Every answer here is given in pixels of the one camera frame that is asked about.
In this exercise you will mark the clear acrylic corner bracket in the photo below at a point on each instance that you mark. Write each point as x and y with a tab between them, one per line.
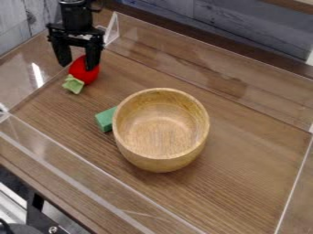
111	30

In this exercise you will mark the black table frame bracket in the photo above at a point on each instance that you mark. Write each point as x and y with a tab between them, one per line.
36	219

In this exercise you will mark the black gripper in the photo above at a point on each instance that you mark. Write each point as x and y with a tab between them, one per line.
76	32

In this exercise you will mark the wooden bowl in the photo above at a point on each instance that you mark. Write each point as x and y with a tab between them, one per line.
160	127

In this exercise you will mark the green foam block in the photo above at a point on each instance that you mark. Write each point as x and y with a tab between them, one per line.
104	119

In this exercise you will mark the red plush strawberry toy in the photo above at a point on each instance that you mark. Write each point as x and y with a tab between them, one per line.
78	76

